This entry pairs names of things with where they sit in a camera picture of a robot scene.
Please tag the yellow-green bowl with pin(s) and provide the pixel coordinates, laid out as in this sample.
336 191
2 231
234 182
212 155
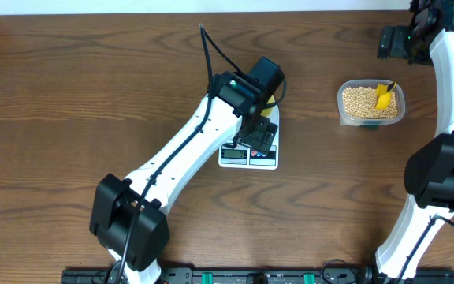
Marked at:
268 107

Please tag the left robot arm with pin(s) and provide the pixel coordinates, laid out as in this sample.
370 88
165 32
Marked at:
238 119

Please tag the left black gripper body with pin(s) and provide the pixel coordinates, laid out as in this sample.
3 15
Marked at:
258 135

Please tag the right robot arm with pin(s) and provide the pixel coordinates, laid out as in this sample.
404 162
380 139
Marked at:
429 173

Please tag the white digital kitchen scale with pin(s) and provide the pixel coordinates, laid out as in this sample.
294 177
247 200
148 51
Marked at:
232 155

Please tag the soybeans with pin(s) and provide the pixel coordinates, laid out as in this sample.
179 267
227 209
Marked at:
360 102

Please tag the clear plastic container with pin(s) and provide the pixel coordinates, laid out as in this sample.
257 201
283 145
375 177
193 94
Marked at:
345 119

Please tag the yellow measuring scoop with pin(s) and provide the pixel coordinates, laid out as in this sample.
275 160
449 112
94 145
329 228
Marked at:
384 94

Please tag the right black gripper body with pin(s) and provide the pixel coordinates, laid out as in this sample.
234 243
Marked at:
405 44

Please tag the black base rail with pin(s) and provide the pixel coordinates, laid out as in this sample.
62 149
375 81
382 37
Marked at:
185 275

